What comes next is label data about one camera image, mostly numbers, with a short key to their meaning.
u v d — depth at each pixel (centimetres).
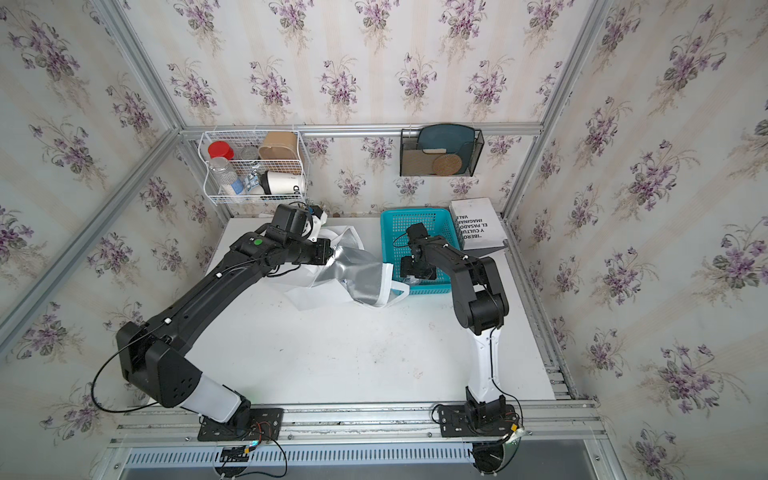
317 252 70
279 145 88
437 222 110
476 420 65
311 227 65
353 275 98
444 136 92
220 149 93
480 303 55
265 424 72
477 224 108
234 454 71
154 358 40
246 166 93
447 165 97
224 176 90
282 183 93
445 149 94
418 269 88
